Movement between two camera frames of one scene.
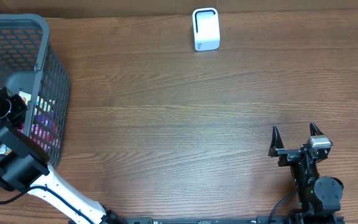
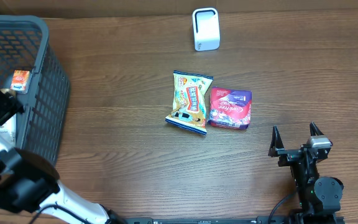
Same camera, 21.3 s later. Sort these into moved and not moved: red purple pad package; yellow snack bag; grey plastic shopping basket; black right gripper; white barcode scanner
Moved: red purple pad package; yellow snack bag
Not moved: grey plastic shopping basket; black right gripper; white barcode scanner
